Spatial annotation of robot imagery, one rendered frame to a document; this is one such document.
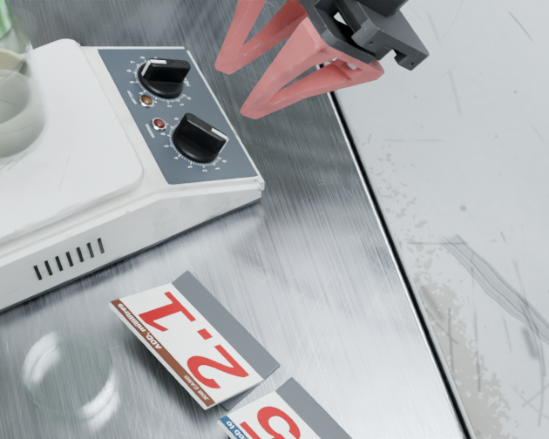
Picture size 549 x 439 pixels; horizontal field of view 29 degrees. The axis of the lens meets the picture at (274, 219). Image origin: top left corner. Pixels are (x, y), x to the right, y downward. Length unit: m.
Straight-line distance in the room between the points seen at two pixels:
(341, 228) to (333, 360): 0.09
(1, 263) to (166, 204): 0.11
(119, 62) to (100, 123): 0.07
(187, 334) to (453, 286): 0.18
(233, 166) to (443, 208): 0.15
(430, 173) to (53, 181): 0.26
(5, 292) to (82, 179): 0.09
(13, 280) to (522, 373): 0.32
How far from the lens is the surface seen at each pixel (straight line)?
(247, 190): 0.70
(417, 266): 0.72
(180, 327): 0.67
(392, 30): 0.57
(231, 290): 0.70
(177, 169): 0.68
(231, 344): 0.68
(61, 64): 0.70
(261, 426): 0.64
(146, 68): 0.71
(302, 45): 0.57
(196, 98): 0.73
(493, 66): 0.81
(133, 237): 0.69
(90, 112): 0.67
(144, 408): 0.68
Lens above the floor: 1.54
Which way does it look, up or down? 62 degrees down
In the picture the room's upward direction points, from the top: 2 degrees clockwise
